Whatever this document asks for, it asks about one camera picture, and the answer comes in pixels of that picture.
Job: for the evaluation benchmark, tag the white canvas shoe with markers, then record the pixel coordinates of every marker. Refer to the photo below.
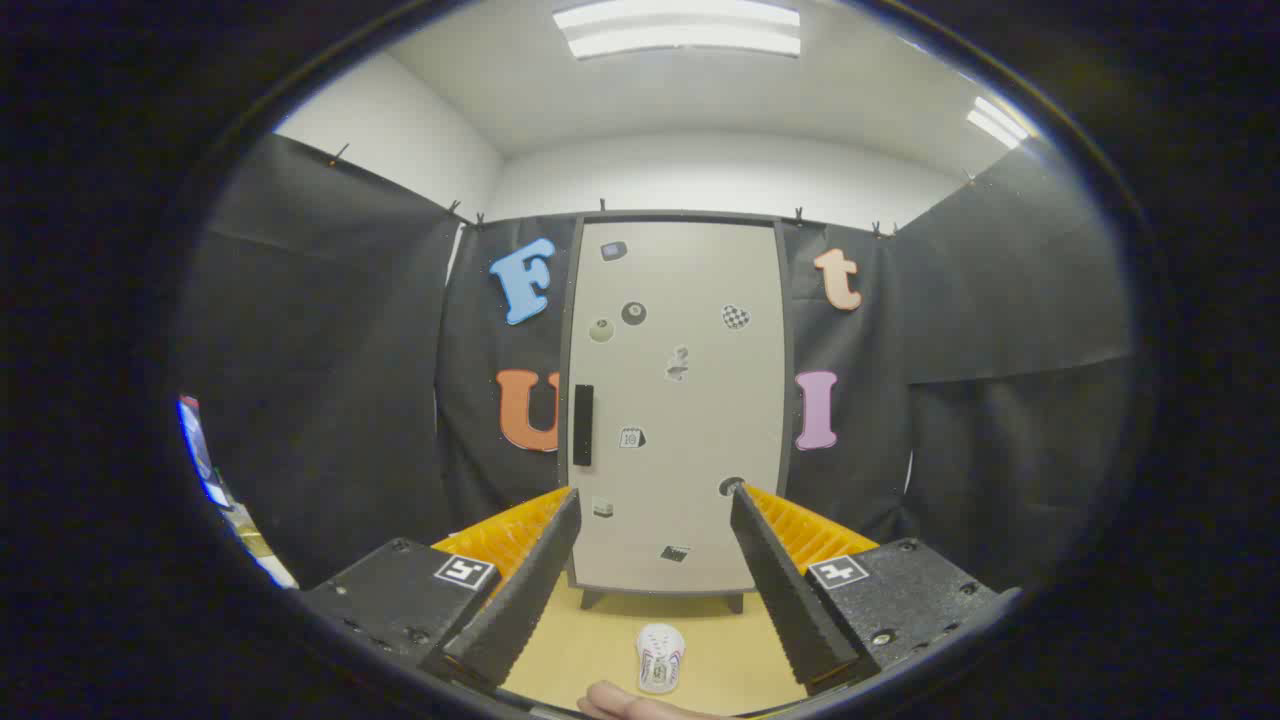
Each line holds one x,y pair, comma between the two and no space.
660,655

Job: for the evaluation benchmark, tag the large ceiling light panel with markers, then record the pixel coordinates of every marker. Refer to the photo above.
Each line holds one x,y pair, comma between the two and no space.
680,28

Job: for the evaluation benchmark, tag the black backdrop cloth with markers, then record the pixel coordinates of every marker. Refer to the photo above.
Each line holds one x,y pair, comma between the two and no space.
330,380

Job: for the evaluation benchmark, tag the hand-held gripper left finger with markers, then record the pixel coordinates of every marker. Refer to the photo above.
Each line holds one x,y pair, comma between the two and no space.
520,600

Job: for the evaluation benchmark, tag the small ceiling light panel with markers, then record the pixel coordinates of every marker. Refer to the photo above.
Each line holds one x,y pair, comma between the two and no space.
997,122

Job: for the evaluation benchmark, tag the yellow white box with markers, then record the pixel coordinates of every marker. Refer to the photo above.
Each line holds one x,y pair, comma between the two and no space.
255,545

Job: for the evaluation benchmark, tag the grey shoe cabinet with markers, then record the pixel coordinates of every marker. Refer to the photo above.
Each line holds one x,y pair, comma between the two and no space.
565,300

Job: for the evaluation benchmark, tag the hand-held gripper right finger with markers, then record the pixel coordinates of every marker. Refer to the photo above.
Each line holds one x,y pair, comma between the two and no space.
790,600

